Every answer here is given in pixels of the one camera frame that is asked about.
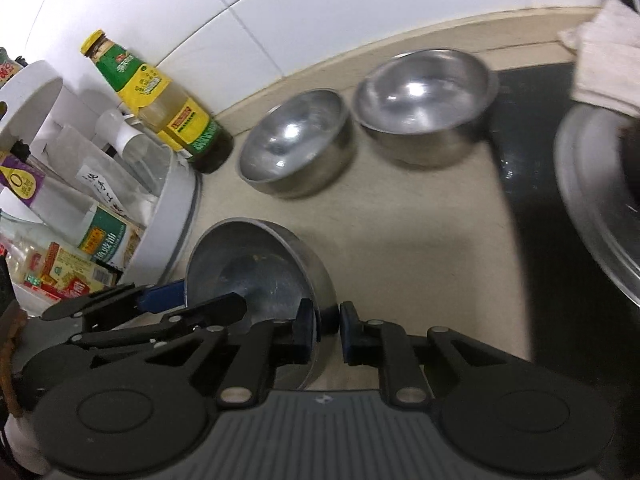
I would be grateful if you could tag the white two-tier rotating rack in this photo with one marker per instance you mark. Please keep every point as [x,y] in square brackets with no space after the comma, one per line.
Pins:
[170,220]

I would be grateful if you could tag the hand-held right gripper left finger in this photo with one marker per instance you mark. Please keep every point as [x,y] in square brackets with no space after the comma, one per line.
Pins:
[305,330]

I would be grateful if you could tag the clear bottle white label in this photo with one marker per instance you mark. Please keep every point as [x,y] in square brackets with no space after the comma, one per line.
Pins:
[100,160]

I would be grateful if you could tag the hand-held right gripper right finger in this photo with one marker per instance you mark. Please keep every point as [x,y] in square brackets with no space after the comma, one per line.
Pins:
[348,332]

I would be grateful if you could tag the purple label sauce bottle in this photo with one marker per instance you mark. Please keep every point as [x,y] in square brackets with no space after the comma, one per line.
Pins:
[60,205]

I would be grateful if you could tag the glass pot lid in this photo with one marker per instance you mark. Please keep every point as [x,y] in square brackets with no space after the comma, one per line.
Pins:
[590,200]

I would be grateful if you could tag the yellow green label bottle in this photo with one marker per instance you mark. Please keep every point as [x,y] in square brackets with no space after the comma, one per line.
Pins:
[165,110]

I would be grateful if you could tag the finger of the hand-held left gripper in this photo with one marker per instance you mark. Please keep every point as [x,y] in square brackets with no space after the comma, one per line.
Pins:
[210,306]
[160,296]

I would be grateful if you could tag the yellow cap vinegar bottle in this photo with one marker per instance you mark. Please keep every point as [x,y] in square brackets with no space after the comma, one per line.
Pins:
[60,265]

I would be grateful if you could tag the large stainless steel bowl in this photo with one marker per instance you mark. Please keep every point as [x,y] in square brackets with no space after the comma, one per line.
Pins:
[240,270]

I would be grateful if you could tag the black induction cooktop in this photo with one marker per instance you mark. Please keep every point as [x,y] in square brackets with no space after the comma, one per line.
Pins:
[545,260]

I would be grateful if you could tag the white cloth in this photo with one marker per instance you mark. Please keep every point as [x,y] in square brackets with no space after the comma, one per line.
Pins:
[605,60]

